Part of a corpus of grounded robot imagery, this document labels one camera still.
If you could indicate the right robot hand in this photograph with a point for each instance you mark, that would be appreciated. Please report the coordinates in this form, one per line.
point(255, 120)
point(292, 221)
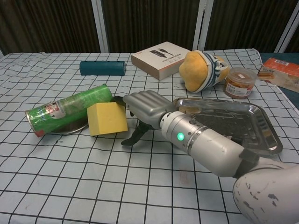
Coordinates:
point(149, 107)

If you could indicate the yellow cube block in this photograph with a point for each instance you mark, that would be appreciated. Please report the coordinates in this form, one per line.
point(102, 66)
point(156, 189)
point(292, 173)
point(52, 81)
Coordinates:
point(107, 119)

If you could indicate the green chip can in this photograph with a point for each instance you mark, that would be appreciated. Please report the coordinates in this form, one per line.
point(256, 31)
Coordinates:
point(65, 109)

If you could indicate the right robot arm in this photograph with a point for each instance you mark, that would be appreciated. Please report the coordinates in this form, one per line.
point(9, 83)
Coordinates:
point(210, 149)

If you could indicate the yellow plush toy striped cloth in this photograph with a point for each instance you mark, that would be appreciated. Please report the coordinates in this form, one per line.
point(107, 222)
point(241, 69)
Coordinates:
point(194, 70)

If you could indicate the teal half-cylinder block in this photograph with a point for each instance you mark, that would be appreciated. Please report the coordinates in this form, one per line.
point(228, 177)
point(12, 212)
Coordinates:
point(102, 67)

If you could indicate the round metal plate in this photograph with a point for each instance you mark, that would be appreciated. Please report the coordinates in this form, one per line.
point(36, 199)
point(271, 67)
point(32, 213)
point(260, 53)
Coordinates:
point(70, 130)

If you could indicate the dark folding partition screen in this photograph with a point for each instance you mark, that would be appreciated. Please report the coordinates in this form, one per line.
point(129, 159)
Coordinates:
point(151, 21)

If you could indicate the checkered tablecloth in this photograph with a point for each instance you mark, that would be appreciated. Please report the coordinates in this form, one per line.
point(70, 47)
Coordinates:
point(93, 182)

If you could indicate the small clear snack jar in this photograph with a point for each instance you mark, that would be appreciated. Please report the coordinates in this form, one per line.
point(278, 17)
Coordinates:
point(240, 84)

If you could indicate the rectangular steel tray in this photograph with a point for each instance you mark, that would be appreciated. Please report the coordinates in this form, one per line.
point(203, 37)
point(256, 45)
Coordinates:
point(252, 116)

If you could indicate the orange carton box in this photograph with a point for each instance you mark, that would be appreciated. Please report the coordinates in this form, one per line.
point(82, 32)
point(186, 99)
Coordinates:
point(282, 72)

